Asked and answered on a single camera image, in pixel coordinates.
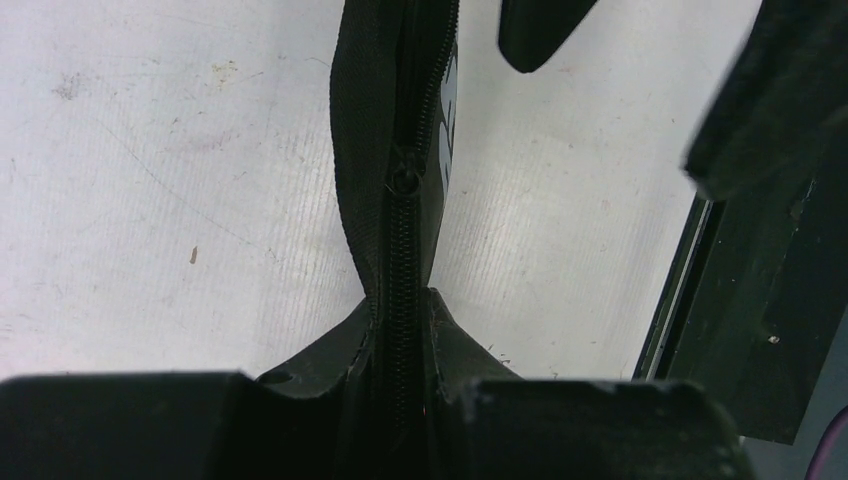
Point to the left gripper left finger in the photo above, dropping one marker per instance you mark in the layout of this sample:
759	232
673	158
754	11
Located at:
319	368

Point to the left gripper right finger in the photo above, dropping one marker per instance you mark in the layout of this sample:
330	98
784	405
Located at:
457	368

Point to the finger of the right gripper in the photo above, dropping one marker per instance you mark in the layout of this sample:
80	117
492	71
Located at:
785	94
531	31

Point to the black Crossway racket bag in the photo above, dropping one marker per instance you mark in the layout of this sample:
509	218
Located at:
391	99

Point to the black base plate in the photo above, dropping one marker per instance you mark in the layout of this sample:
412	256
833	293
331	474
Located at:
754	296

